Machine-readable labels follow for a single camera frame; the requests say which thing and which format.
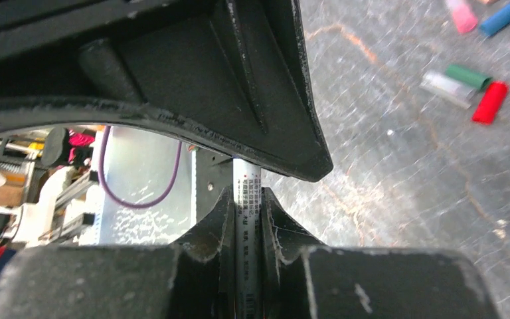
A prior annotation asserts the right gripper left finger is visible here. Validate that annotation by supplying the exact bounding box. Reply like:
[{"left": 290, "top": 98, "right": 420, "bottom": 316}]
[{"left": 0, "top": 188, "right": 234, "bottom": 318}]

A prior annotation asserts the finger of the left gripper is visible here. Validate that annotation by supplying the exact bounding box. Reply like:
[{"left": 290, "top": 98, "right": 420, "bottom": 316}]
[{"left": 0, "top": 0, "right": 333, "bottom": 182}]

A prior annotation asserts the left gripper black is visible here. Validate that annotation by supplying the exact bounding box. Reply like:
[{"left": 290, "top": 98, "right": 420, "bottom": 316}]
[{"left": 0, "top": 1, "right": 216, "bottom": 102}]

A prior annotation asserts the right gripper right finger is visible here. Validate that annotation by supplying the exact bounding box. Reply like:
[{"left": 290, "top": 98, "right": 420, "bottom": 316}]
[{"left": 261, "top": 187, "right": 499, "bottom": 318}]

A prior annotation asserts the clear pen cap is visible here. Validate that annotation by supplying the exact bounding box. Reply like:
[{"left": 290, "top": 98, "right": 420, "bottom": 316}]
[{"left": 420, "top": 70, "right": 475, "bottom": 110}]

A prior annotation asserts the small pink clear cap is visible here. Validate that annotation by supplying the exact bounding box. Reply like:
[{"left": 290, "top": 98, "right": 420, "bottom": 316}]
[{"left": 444, "top": 0, "right": 478, "bottom": 34}]

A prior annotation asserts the red marker cap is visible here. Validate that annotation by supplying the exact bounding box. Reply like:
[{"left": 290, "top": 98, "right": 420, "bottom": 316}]
[{"left": 471, "top": 82, "right": 509, "bottom": 125}]

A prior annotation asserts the peach marker cap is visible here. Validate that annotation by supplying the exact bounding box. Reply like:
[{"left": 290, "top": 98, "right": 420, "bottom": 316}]
[{"left": 477, "top": 0, "right": 497, "bottom": 5}]

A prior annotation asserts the light blue marker cap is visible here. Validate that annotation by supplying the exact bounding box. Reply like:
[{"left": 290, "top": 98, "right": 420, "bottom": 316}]
[{"left": 478, "top": 2, "right": 510, "bottom": 37}]

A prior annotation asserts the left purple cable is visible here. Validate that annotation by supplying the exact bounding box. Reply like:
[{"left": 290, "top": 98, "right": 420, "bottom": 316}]
[{"left": 98, "top": 125, "right": 183, "bottom": 210}]

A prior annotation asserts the cable duct comb strip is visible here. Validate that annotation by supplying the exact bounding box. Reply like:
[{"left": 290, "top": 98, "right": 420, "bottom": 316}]
[{"left": 79, "top": 131, "right": 106, "bottom": 245}]

